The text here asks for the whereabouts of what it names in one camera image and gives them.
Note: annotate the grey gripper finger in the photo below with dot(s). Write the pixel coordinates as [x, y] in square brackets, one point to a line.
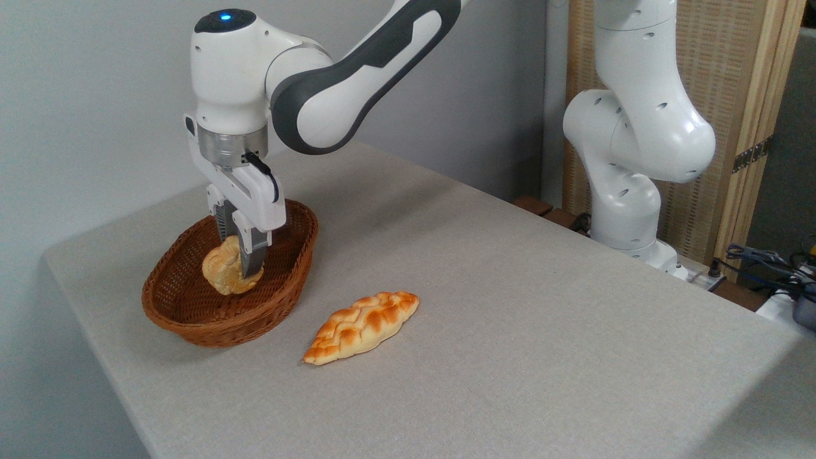
[254, 255]
[221, 220]

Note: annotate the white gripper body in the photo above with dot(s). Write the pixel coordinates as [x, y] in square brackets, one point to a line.
[255, 197]

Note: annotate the round flower-shaped bread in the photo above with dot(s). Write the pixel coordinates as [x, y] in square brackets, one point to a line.
[222, 268]

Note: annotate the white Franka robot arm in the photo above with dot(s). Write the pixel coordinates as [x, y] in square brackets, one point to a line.
[637, 140]

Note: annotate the brown wicker basket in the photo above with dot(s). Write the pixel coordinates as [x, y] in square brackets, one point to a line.
[185, 306]

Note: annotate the braided bread loaf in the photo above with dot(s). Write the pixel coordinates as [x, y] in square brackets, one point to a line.
[360, 326]

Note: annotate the brown wooden block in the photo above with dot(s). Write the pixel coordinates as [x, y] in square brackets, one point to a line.
[561, 218]
[533, 206]

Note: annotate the bamboo folding screen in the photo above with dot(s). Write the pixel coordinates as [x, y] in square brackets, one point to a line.
[733, 76]

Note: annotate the metal screen hinge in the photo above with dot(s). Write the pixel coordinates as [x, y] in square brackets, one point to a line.
[752, 155]

